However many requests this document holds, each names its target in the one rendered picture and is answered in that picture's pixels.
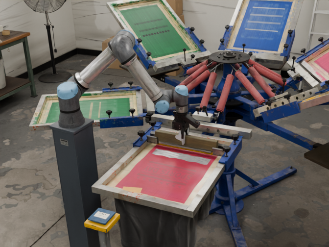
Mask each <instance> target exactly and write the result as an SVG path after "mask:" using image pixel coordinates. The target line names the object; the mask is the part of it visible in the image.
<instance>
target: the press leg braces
mask: <svg viewBox="0 0 329 247"><path fill-rule="evenodd" d="M235 173H236V174H237V175H238V176H240V177H241V178H243V179H245V180H246V181H248V182H249V183H250V185H248V186H250V187H251V188H253V189H255V188H257V187H259V186H261V185H263V184H261V183H260V182H258V181H254V180H253V179H251V178H250V177H249V176H247V175H246V174H244V173H243V172H241V171H240V170H238V169H237V168H235ZM220 179H221V176H220V178H219V179H218V181H217V182H216V184H215V186H214V187H216V185H217V184H218V182H219V181H220ZM226 183H227V189H228V196H229V203H230V210H231V217H232V220H231V221H229V222H230V225H231V228H232V230H237V229H241V228H240V225H239V222H238V220H237V213H236V206H235V197H234V190H233V184H232V178H231V175H230V174H228V175H226Z"/></svg>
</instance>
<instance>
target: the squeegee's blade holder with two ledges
mask: <svg viewBox="0 0 329 247"><path fill-rule="evenodd" d="M159 144H164V145H169V146H174V147H180V148H187V149H191V150H197V151H202V152H207V153H211V152H212V151H210V150H205V149H200V148H193V147H187V146H183V145H177V144H172V143H167V142H161V141H159Z"/></svg>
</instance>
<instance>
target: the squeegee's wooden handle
mask: <svg viewBox="0 0 329 247"><path fill-rule="evenodd" d="M176 135H178V133H174V132H169V131H163V130H155V137H157V138H158V142H159V141H161V142H167V143H172V144H177V145H182V141H180V140H178V139H176V138H175V136H176ZM183 146H187V147H193V148H200V149H205V150H210V151H211V152H212V148H218V140H213V139H208V138H202V137H196V136H191V135H185V143H184V145H183Z"/></svg>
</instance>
